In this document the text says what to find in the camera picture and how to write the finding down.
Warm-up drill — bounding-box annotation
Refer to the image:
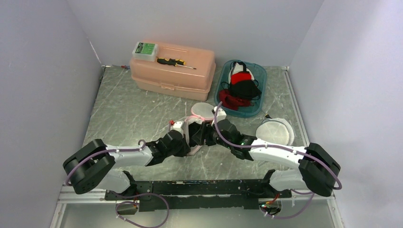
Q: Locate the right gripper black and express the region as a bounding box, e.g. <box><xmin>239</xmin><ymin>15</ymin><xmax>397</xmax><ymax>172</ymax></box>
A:
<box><xmin>192</xmin><ymin>121</ymin><xmax>232</xmax><ymax>150</ymax></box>

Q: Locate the pink-trimmed mesh laundry bag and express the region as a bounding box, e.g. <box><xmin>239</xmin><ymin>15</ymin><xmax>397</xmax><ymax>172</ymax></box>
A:
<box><xmin>184</xmin><ymin>103</ymin><xmax>215</xmax><ymax>156</ymax></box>

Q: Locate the black bra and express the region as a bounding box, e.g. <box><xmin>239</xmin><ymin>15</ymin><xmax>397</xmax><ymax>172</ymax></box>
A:
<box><xmin>220</xmin><ymin>80</ymin><xmax>262</xmax><ymax>100</ymax></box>

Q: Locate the bright red bra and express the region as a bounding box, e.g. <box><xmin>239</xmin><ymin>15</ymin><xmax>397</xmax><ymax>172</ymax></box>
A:
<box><xmin>230</xmin><ymin>71</ymin><xmax>253</xmax><ymax>85</ymax></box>

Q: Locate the white mesh laundry bag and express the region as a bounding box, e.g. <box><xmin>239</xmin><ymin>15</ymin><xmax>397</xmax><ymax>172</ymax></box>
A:
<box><xmin>255</xmin><ymin>118</ymin><xmax>295</xmax><ymax>146</ymax></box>

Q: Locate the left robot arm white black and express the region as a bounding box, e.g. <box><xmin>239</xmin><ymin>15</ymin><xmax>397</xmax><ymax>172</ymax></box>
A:
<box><xmin>63</xmin><ymin>130</ymin><xmax>190</xmax><ymax>200</ymax></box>

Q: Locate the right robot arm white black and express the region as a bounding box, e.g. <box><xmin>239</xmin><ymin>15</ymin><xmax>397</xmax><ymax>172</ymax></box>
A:
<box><xmin>185</xmin><ymin>119</ymin><xmax>342</xmax><ymax>197</ymax></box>

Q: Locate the dark red bra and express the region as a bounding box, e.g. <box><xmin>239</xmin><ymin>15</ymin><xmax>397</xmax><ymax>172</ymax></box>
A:
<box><xmin>219</xmin><ymin>89</ymin><xmax>252</xmax><ymax>111</ymax></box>

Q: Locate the white black-trimmed bra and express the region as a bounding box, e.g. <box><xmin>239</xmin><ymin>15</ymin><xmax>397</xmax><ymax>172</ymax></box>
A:
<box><xmin>229</xmin><ymin>61</ymin><xmax>254</xmax><ymax>79</ymax></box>

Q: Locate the teal plastic bin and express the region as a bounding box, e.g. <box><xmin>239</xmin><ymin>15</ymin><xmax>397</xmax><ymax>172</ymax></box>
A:
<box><xmin>214</xmin><ymin>59</ymin><xmax>267</xmax><ymax>118</ymax></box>

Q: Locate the black yellow screwdriver on toolbox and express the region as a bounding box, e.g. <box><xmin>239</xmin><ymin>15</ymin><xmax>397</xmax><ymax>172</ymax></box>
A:
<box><xmin>156</xmin><ymin>57</ymin><xmax>196</xmax><ymax>69</ymax></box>

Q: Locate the clear green-label screw box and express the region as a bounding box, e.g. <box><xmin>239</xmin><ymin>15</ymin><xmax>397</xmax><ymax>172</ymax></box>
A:
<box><xmin>132</xmin><ymin>42</ymin><xmax>159</xmax><ymax>62</ymax></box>

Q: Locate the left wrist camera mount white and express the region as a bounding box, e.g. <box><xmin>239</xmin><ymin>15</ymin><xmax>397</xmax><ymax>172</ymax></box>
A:
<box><xmin>168</xmin><ymin>120</ymin><xmax>185</xmax><ymax>134</ymax></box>

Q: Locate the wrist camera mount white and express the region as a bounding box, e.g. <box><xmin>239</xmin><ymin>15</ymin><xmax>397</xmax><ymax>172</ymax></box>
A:
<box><xmin>212</xmin><ymin>106</ymin><xmax>227</xmax><ymax>123</ymax></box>
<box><xmin>168</xmin><ymin>120</ymin><xmax>185</xmax><ymax>134</ymax></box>

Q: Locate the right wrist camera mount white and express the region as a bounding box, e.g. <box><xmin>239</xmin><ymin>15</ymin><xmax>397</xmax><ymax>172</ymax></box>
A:
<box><xmin>212</xmin><ymin>106</ymin><xmax>227</xmax><ymax>123</ymax></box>

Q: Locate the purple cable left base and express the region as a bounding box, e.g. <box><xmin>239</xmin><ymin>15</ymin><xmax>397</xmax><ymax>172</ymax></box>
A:
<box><xmin>115</xmin><ymin>192</ymin><xmax>171</xmax><ymax>228</ymax></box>

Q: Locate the purple cable base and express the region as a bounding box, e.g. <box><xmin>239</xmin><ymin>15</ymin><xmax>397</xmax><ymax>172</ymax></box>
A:
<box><xmin>260</xmin><ymin>190</ymin><xmax>316</xmax><ymax>220</ymax></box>
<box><xmin>115</xmin><ymin>192</ymin><xmax>171</xmax><ymax>228</ymax></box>

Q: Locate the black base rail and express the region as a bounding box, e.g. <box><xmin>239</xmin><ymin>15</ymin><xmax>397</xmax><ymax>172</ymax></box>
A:
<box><xmin>105</xmin><ymin>179</ymin><xmax>292</xmax><ymax>212</ymax></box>

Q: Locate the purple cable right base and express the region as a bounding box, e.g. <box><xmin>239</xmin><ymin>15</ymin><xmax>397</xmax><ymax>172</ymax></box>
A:
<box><xmin>260</xmin><ymin>190</ymin><xmax>316</xmax><ymax>220</ymax></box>

